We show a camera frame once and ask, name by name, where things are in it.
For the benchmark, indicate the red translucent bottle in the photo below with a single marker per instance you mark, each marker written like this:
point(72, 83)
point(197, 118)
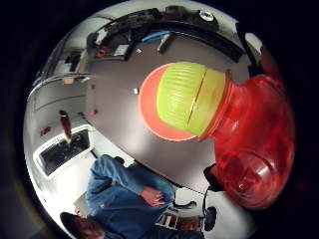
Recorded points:
point(252, 132)

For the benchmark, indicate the striped red and white rack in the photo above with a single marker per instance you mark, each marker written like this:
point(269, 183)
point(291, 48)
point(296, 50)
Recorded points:
point(177, 221)

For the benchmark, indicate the the person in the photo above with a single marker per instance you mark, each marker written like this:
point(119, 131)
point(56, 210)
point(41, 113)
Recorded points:
point(123, 199)

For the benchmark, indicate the black round chair base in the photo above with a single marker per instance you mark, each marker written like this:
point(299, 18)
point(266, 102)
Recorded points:
point(209, 218)

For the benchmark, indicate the orange round plate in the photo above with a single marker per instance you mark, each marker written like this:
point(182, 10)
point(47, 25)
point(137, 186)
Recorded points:
point(148, 106)

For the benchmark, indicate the dark grey bar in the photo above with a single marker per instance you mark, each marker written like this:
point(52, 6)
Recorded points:
point(163, 43)

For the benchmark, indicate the blue flat item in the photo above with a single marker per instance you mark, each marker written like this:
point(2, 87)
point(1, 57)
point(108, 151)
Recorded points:
point(154, 36)

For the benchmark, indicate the white-framed dark window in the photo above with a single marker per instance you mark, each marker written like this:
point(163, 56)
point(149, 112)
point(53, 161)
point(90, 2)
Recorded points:
point(63, 151)

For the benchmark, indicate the small white scrap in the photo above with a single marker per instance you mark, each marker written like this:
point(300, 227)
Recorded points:
point(135, 90)

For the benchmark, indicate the dark red cylinder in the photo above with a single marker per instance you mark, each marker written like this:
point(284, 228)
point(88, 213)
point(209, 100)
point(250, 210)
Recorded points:
point(65, 124)

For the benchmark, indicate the white paper sheet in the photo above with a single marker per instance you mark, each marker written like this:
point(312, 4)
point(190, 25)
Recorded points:
point(121, 49)

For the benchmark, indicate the small red item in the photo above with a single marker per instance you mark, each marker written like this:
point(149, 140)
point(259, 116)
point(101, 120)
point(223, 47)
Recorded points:
point(103, 51)

